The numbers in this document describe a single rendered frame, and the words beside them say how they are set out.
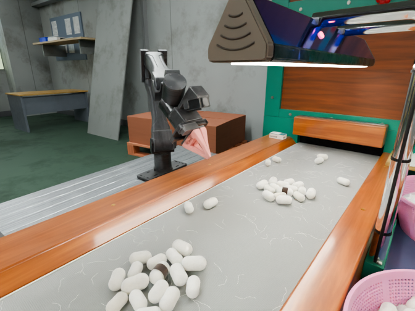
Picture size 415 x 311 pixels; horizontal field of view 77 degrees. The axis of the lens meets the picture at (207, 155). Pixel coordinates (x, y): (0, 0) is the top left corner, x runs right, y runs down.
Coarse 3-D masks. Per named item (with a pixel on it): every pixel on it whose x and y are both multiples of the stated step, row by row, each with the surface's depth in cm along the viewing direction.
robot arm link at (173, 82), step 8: (168, 72) 64; (176, 72) 65; (152, 80) 73; (168, 80) 63; (176, 80) 63; (184, 80) 64; (152, 88) 75; (160, 88) 70; (168, 88) 62; (176, 88) 62; (184, 88) 63; (160, 96) 72; (168, 96) 64; (176, 96) 64; (176, 104) 67
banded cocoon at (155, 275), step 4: (164, 264) 38; (168, 264) 39; (168, 268) 38; (152, 272) 37; (156, 272) 37; (160, 272) 37; (152, 276) 36; (156, 276) 36; (160, 276) 36; (152, 280) 36; (156, 280) 36
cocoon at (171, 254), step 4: (172, 248) 42; (168, 252) 41; (172, 252) 41; (176, 252) 41; (168, 256) 41; (172, 256) 40; (176, 256) 40; (180, 256) 40; (172, 260) 40; (176, 260) 40; (180, 260) 40; (172, 264) 40
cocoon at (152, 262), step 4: (156, 256) 40; (160, 256) 40; (164, 256) 40; (148, 260) 40; (152, 260) 39; (156, 260) 39; (160, 260) 40; (164, 260) 40; (148, 264) 39; (152, 264) 39; (156, 264) 39; (148, 268) 39; (152, 268) 39
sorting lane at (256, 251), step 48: (240, 192) 65; (336, 192) 65; (144, 240) 47; (192, 240) 47; (240, 240) 47; (288, 240) 47; (48, 288) 37; (96, 288) 37; (240, 288) 37; (288, 288) 37
